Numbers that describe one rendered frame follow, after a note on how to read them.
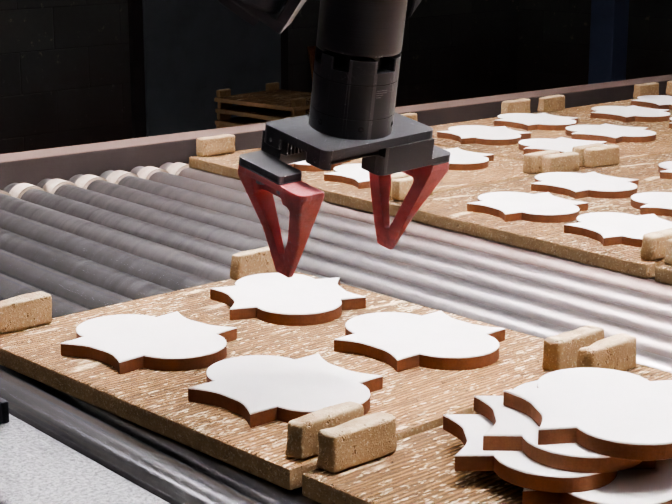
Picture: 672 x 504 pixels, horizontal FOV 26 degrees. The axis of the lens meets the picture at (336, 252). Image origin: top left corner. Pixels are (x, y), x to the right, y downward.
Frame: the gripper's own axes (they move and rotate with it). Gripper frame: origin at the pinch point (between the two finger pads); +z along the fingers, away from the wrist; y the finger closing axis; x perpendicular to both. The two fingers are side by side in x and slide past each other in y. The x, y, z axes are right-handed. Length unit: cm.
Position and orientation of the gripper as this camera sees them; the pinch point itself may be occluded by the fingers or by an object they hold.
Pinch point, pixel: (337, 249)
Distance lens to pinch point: 102.2
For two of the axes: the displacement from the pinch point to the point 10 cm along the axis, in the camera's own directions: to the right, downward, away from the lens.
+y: -7.4, 2.0, -6.5
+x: 6.7, 3.5, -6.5
